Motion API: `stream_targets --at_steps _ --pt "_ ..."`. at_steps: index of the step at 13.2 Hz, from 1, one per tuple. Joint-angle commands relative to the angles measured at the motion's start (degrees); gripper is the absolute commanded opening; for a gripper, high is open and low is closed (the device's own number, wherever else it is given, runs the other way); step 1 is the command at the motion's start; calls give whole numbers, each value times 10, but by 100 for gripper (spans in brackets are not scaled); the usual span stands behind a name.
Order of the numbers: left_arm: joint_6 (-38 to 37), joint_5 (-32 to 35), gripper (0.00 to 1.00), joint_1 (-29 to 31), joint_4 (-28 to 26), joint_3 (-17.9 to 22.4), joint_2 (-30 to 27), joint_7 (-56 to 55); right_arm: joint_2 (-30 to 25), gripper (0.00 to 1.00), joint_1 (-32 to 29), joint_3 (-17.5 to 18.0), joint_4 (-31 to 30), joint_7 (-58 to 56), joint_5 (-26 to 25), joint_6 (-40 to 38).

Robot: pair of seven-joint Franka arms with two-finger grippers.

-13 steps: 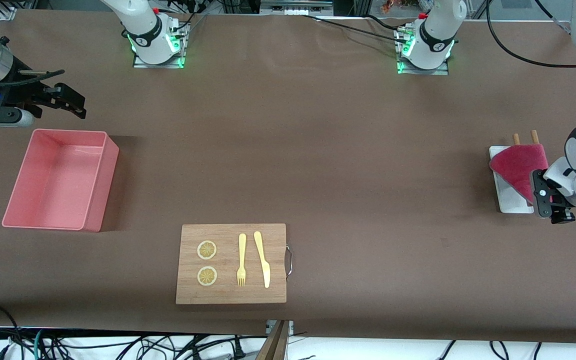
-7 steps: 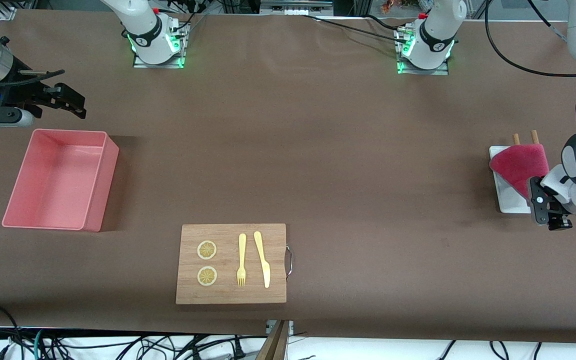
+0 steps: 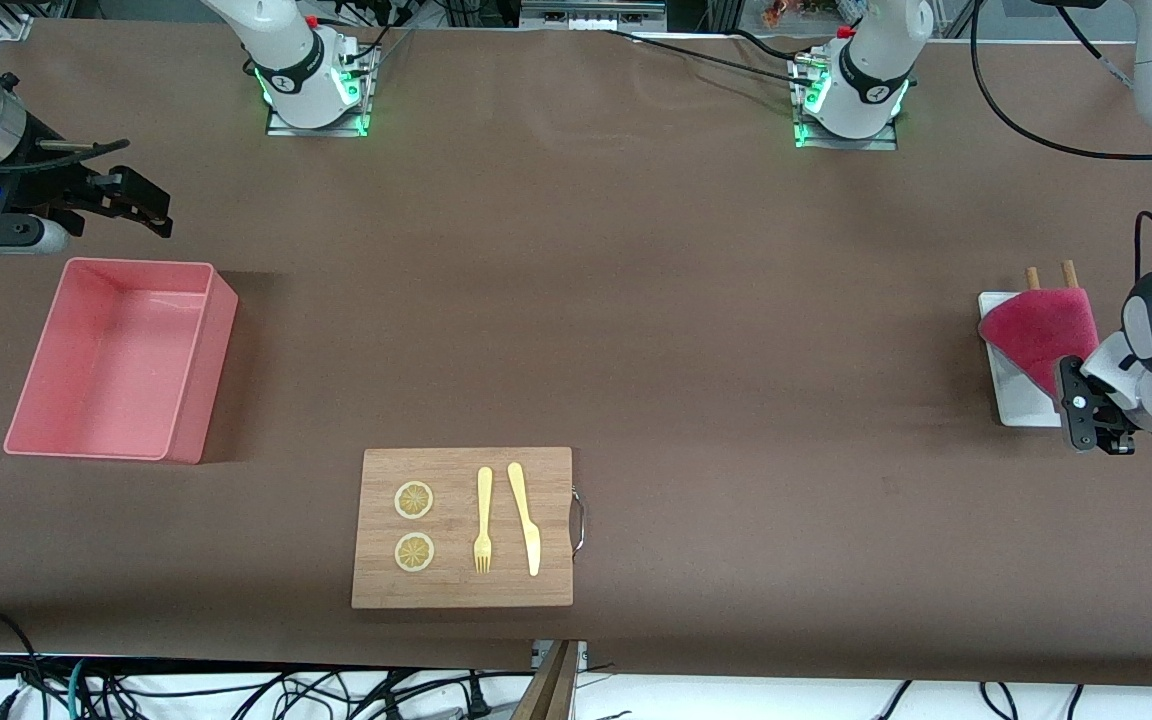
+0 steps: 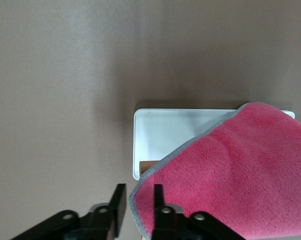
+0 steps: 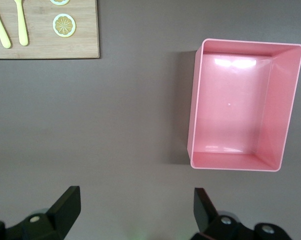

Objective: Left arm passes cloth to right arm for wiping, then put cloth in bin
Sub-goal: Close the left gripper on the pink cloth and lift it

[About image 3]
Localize yellow knife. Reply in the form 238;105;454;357
507;461;542;578

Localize small metal bracket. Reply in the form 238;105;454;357
531;640;590;673

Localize wooden strip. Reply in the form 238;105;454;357
511;640;580;720

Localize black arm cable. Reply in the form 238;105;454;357
970;0;1152;291
31;138;132;177

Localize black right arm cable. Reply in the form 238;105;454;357
31;138;132;177

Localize white rectangular tray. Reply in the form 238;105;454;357
978;291;1067;428

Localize wooden cutting board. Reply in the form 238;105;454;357
351;447;587;609

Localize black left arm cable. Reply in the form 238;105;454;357
970;0;1152;291

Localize aluminium frame bar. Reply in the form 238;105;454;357
519;0;669;31

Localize small orange red object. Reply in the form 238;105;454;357
761;0;837;29

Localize pink plastic bin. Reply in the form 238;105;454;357
3;257;239;465

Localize red cloth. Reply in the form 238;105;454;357
977;288;1100;401

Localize long black table cable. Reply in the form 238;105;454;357
604;28;822;89

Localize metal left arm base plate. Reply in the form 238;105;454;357
791;52;900;151

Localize short black table cable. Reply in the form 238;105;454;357
731;28;812;61

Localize yellow fork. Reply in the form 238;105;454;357
473;466;494;575

